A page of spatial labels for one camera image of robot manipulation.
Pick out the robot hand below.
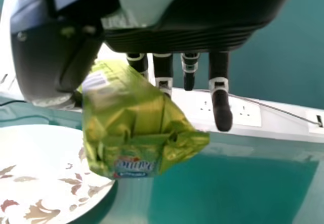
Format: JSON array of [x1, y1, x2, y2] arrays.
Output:
[[10, 0, 298, 132]]

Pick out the yellow-green biscuit packet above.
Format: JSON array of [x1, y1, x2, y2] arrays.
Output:
[[74, 59, 211, 181]]

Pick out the plate with brown leaf pattern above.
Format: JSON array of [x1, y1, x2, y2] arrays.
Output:
[[0, 124, 118, 224]]

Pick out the thin grey cable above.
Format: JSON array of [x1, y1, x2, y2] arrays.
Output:
[[227, 93, 324, 128]]

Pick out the white socket duct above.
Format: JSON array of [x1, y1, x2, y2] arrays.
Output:
[[171, 87, 324, 135]]

